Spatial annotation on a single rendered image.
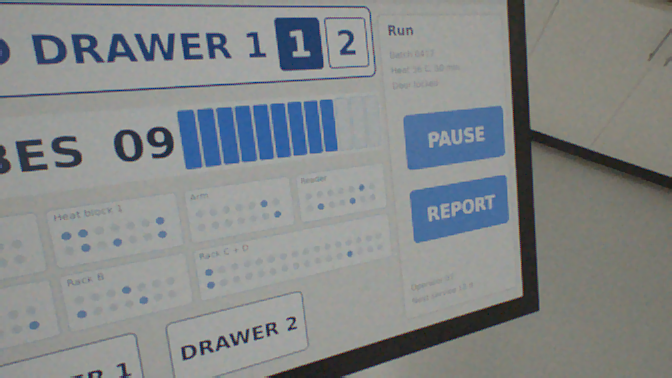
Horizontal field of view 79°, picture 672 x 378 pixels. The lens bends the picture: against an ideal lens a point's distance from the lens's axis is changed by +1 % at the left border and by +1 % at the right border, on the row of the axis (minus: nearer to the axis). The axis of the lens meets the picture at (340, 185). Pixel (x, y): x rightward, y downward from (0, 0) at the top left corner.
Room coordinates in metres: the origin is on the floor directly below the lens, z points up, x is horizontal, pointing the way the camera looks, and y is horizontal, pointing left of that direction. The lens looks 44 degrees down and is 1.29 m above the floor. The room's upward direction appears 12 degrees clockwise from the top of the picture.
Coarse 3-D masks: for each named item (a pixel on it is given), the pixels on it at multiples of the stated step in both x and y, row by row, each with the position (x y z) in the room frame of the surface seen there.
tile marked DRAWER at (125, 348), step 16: (112, 336) 0.10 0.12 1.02; (128, 336) 0.10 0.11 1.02; (48, 352) 0.08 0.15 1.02; (64, 352) 0.08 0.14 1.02; (80, 352) 0.09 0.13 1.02; (96, 352) 0.09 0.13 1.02; (112, 352) 0.09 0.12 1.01; (128, 352) 0.09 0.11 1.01; (0, 368) 0.07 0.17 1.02; (16, 368) 0.07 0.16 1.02; (32, 368) 0.07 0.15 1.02; (48, 368) 0.08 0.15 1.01; (64, 368) 0.08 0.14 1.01; (80, 368) 0.08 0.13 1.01; (96, 368) 0.08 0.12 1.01; (112, 368) 0.08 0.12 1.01; (128, 368) 0.09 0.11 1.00
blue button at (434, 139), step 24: (408, 120) 0.27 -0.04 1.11; (432, 120) 0.28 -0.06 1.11; (456, 120) 0.29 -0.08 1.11; (480, 120) 0.30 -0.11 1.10; (408, 144) 0.26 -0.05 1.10; (432, 144) 0.27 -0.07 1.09; (456, 144) 0.28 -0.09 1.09; (480, 144) 0.29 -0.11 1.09; (504, 144) 0.30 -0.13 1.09; (408, 168) 0.25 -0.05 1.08
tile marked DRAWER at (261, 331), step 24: (216, 312) 0.13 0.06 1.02; (240, 312) 0.13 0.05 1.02; (264, 312) 0.14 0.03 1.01; (288, 312) 0.14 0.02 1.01; (168, 336) 0.11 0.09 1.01; (192, 336) 0.11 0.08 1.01; (216, 336) 0.12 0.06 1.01; (240, 336) 0.12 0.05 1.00; (264, 336) 0.13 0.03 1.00; (288, 336) 0.13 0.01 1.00; (192, 360) 0.10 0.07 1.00; (216, 360) 0.11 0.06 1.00; (240, 360) 0.11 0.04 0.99; (264, 360) 0.12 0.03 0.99
